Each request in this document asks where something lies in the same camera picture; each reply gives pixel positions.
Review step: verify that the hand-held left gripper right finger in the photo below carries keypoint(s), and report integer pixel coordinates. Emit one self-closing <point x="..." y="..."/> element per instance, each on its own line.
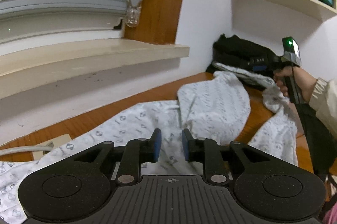
<point x="185" y="145"/>

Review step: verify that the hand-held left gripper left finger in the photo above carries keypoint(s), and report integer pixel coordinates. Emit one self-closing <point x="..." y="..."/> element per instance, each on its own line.
<point x="157" y="145"/>

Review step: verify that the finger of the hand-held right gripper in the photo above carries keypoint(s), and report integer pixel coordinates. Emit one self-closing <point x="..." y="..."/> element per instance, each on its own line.
<point x="259" y="63"/>

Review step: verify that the white patterned pajama pants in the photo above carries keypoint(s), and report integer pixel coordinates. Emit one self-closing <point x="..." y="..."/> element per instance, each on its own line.
<point x="210" y="108"/>

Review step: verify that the person's right forearm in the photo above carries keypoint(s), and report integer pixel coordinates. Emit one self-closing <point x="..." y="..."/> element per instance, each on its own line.
<point x="326" y="103"/>

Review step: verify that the person's right hand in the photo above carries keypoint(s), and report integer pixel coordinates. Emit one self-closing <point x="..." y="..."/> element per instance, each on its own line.
<point x="305" y="82"/>

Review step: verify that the thick black folded sweater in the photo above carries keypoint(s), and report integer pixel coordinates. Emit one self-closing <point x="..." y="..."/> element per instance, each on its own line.
<point x="237" y="47"/>

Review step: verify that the black bag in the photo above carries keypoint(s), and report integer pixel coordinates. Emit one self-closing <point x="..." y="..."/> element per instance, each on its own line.
<point x="313" y="139"/>

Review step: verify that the beige flat socket plate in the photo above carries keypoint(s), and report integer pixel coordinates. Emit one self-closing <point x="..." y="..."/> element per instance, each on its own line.
<point x="59" y="141"/>

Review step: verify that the beige window sill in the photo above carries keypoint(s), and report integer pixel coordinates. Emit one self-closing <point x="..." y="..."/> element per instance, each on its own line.
<point x="79" y="58"/>

